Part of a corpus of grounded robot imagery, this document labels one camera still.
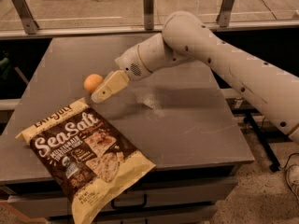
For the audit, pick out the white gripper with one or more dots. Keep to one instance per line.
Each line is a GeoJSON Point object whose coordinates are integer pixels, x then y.
{"type": "Point", "coordinates": [129, 62]}

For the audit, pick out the orange fruit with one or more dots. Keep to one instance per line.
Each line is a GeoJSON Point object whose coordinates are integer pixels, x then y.
{"type": "Point", "coordinates": [92, 82]}

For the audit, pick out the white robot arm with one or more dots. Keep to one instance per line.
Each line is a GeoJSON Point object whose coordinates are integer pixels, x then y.
{"type": "Point", "coordinates": [271, 90]}

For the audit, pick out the brown sea salt chip bag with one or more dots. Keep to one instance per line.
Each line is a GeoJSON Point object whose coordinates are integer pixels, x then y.
{"type": "Point", "coordinates": [87, 156]}

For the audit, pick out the grey drawer cabinet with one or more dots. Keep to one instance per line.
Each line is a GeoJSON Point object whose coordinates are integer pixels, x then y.
{"type": "Point", "coordinates": [158, 198]}

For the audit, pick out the black stand leg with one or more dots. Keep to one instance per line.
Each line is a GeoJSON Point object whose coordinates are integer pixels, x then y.
{"type": "Point", "coordinates": [275, 164]}

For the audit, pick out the white shoe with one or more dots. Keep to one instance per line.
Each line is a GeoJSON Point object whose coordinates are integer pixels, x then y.
{"type": "Point", "coordinates": [292, 177]}

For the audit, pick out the metal horizontal rail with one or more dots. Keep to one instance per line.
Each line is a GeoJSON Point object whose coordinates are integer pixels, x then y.
{"type": "Point", "coordinates": [133, 29]}

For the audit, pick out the middle metal rail bracket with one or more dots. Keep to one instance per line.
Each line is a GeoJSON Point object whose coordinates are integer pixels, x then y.
{"type": "Point", "coordinates": [148, 10]}

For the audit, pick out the metal rail bracket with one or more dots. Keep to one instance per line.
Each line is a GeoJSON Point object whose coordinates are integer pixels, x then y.
{"type": "Point", "coordinates": [224, 15]}
{"type": "Point", "coordinates": [148, 10]}
{"type": "Point", "coordinates": [28, 22]}

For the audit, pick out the left metal rail bracket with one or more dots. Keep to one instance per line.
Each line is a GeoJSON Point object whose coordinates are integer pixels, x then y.
{"type": "Point", "coordinates": [28, 22]}

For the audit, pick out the right metal rail bracket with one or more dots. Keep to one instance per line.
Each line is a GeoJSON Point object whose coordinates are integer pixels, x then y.
{"type": "Point", "coordinates": [224, 15]}

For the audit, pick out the black drawer handle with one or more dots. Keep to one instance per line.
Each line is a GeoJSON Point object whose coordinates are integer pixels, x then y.
{"type": "Point", "coordinates": [130, 202]}

